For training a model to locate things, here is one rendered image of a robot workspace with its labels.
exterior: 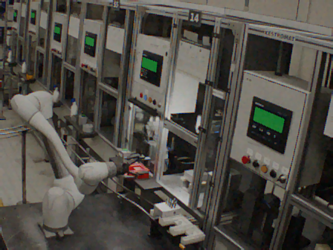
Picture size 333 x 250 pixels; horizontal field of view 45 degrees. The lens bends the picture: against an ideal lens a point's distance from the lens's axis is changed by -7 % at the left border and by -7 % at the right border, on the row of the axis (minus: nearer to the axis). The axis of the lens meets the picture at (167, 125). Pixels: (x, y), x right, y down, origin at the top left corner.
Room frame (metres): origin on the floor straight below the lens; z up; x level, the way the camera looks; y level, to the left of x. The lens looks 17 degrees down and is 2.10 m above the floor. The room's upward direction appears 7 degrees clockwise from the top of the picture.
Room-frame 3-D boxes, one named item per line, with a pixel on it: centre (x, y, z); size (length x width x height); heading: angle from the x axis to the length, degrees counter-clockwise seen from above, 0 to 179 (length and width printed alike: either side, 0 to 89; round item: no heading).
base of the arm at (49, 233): (2.14, 0.59, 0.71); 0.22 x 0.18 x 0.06; 34
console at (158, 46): (2.84, 0.07, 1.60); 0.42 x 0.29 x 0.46; 34
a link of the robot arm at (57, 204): (2.17, 0.60, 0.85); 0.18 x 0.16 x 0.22; 167
